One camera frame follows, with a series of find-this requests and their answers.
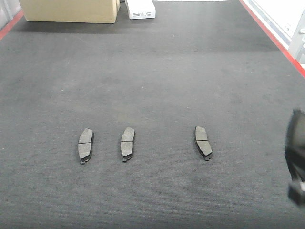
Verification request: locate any grey conveyor side post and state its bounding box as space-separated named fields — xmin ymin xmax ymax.
xmin=288 ymin=22 xmax=305 ymax=64

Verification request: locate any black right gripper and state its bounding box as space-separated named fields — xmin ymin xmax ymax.
xmin=288 ymin=182 xmax=305 ymax=207

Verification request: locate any grey brake pad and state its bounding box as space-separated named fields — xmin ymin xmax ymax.
xmin=285 ymin=109 xmax=305 ymax=182
xmin=120 ymin=127 xmax=135 ymax=162
xmin=78 ymin=128 xmax=94 ymax=164
xmin=194 ymin=126 xmax=213 ymax=161

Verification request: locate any cardboard box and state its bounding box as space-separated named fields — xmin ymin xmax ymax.
xmin=20 ymin=0 xmax=120 ymax=24

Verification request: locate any white labelled box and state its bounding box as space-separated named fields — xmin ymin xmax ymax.
xmin=125 ymin=0 xmax=156 ymax=20

